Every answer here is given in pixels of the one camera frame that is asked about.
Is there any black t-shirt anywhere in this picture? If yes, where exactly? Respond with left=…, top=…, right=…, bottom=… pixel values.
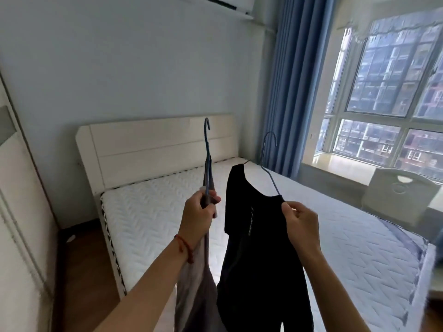
left=216, top=164, right=315, bottom=332

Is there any white quilted mattress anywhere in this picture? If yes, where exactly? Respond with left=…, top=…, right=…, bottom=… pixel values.
left=100, top=157, right=437, bottom=332

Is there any white air conditioner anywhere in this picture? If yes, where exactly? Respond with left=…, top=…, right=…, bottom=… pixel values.
left=173, top=0, right=257, bottom=20

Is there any red string bracelet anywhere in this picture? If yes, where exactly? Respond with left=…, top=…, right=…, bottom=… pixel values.
left=174, top=234, right=194, bottom=264

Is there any blue hanger with black shirt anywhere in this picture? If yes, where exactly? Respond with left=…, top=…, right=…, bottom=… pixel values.
left=242, top=131, right=282, bottom=197

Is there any blue curtain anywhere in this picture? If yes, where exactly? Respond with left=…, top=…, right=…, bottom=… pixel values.
left=259, top=0, right=337, bottom=179

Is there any white wardrobe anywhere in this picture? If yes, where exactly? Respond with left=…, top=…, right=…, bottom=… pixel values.
left=0, top=71, right=59, bottom=332

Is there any person's right hand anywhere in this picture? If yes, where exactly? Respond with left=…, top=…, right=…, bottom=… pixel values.
left=281, top=201, right=323, bottom=255

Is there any person's left hand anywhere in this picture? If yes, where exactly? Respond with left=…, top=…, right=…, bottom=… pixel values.
left=177, top=190, right=222, bottom=250

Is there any cream wooden bed frame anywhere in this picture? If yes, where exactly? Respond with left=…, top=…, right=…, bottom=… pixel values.
left=75, top=114, right=240, bottom=300

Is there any grey garment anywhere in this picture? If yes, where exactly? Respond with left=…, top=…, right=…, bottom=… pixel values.
left=174, top=166, right=227, bottom=332

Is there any white chair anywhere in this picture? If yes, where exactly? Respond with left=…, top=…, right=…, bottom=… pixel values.
left=361, top=168, right=441, bottom=228

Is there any blue hanger with grey garment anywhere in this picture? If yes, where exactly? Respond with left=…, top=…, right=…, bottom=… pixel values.
left=203, top=117, right=212, bottom=204

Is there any window with white frame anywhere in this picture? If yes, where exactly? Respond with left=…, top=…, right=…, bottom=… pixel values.
left=313, top=8, right=443, bottom=184

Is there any person's left forearm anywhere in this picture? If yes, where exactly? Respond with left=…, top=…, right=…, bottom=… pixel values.
left=94, top=235, right=203, bottom=332

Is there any person's right forearm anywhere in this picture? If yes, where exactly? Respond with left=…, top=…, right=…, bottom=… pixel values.
left=300, top=248, right=371, bottom=332

